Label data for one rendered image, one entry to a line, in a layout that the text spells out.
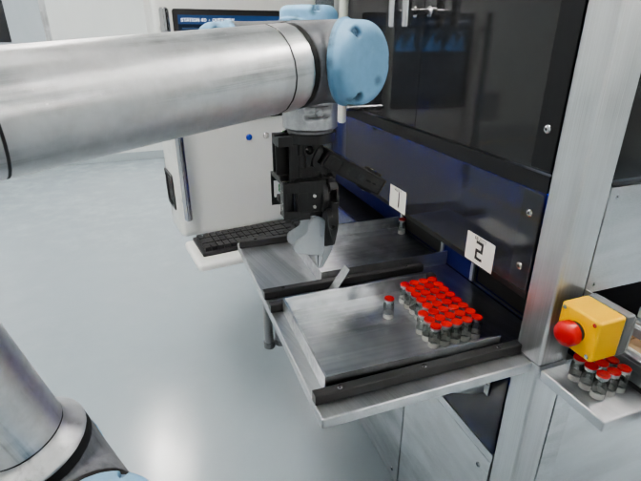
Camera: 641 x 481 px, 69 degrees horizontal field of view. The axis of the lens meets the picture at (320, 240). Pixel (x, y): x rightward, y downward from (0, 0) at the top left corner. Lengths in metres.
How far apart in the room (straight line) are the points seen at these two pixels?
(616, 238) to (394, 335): 0.41
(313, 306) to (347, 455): 0.97
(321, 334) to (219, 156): 0.81
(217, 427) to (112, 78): 1.78
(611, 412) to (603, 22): 0.57
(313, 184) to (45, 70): 0.40
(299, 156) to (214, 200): 0.95
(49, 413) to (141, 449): 1.47
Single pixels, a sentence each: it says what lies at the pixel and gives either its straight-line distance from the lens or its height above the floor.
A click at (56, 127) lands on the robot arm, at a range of 0.32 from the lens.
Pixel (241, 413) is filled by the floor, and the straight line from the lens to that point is 2.06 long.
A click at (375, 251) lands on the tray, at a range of 1.26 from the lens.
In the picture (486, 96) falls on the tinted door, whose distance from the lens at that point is 0.96.
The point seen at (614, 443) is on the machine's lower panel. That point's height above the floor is 0.59.
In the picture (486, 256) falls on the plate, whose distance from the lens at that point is 0.97.
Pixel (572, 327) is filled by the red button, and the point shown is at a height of 1.01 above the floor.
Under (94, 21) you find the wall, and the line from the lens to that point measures 6.07.
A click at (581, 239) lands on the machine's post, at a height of 1.12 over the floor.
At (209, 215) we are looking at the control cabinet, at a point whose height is 0.87.
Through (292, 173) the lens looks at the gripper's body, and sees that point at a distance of 0.65.
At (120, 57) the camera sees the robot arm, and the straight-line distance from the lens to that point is 0.34.
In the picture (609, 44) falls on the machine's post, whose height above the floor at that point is 1.40.
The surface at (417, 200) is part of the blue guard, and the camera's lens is 1.16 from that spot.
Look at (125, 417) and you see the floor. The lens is 2.17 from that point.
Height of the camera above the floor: 1.42
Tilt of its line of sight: 24 degrees down
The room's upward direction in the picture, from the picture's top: straight up
